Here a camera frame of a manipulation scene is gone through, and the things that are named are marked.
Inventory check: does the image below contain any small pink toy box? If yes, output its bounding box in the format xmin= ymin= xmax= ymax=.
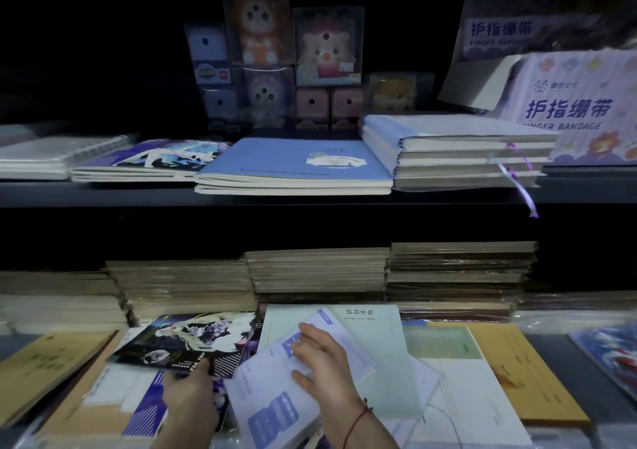
xmin=330 ymin=86 xmax=367 ymax=131
xmin=295 ymin=86 xmax=332 ymax=131

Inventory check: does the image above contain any person's left hand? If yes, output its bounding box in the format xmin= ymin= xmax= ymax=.
xmin=163 ymin=358 xmax=221 ymax=432

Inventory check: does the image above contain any pale green notebook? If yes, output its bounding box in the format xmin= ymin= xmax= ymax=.
xmin=256 ymin=304 xmax=424 ymax=422

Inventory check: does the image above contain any stack of blue thin notebooks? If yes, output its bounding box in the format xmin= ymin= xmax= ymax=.
xmin=193 ymin=137 xmax=395 ymax=196

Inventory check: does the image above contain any dark anime print notebook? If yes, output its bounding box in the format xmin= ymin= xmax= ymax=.
xmin=106 ymin=311 xmax=260 ymax=380

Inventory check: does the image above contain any small white toy box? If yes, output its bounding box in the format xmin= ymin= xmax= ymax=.
xmin=199 ymin=84 xmax=245 ymax=134

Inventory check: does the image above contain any kraft brown notebook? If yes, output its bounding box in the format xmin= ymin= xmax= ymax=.
xmin=428 ymin=321 xmax=591 ymax=427

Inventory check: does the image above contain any pink plush toy clear box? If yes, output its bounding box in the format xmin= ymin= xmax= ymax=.
xmin=292 ymin=6 xmax=365 ymax=87

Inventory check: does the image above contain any person's right forearm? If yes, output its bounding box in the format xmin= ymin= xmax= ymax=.
xmin=318 ymin=401 xmax=401 ymax=449

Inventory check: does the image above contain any purple and white notebook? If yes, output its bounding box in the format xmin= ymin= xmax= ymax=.
xmin=82 ymin=368 xmax=171 ymax=439

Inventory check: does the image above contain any white toy clear box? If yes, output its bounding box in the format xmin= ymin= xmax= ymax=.
xmin=183 ymin=22 xmax=233 ymax=86

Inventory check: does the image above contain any stack of wrapped brown notebooks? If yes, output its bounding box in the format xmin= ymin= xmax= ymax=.
xmin=386 ymin=241 xmax=539 ymax=323
xmin=0 ymin=269 xmax=131 ymax=336
xmin=243 ymin=248 xmax=392 ymax=317
xmin=104 ymin=259 xmax=257 ymax=326

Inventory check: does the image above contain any yellow plush toy clear box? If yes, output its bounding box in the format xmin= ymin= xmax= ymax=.
xmin=365 ymin=71 xmax=437 ymax=116

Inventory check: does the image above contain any person's right hand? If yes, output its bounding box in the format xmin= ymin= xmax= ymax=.
xmin=291 ymin=322 xmax=373 ymax=417

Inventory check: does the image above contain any red and blue illustrated notebook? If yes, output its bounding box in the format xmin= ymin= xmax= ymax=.
xmin=567 ymin=321 xmax=637 ymax=404

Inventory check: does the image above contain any purple plush toy clear box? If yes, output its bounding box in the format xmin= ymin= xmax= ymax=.
xmin=242 ymin=64 xmax=297 ymax=132

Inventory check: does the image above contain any stack of white spiral notebooks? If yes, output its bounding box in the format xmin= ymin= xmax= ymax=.
xmin=0 ymin=133 xmax=140 ymax=182

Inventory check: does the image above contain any stack of wrapped pale notebooks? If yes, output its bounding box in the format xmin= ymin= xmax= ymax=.
xmin=517 ymin=290 xmax=637 ymax=327

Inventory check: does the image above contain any person's left forearm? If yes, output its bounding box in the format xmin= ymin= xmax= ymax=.
xmin=158 ymin=416 xmax=220 ymax=449

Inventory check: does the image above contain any thick light blue notebook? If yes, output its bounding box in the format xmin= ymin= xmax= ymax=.
xmin=358 ymin=113 xmax=561 ymax=153
xmin=390 ymin=162 xmax=543 ymax=191
xmin=362 ymin=132 xmax=553 ymax=165
xmin=363 ymin=142 xmax=548 ymax=178

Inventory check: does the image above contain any yellow brown notebook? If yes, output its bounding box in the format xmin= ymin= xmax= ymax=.
xmin=0 ymin=331 xmax=118 ymax=428

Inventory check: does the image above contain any black shelf board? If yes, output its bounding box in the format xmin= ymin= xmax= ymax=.
xmin=0 ymin=165 xmax=637 ymax=210

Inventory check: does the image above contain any orange plush toy clear box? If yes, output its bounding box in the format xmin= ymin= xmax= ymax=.
xmin=219 ymin=0 xmax=294 ymax=67

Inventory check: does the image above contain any white notebook with blue blocks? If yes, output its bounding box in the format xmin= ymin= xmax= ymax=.
xmin=223 ymin=308 xmax=377 ymax=449

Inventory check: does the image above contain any stack of anime cover notebooks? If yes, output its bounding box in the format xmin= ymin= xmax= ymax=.
xmin=69 ymin=138 xmax=233 ymax=184

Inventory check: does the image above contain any red string bracelet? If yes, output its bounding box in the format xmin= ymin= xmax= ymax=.
xmin=341 ymin=397 xmax=374 ymax=449

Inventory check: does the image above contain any white notebook with green band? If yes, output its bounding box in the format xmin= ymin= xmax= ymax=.
xmin=400 ymin=324 xmax=534 ymax=449

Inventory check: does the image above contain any purple flower print display box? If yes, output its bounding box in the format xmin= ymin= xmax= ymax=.
xmin=437 ymin=0 xmax=637 ymax=167

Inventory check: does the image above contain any purple ribbon bookmark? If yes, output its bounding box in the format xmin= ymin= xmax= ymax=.
xmin=497 ymin=141 xmax=541 ymax=219

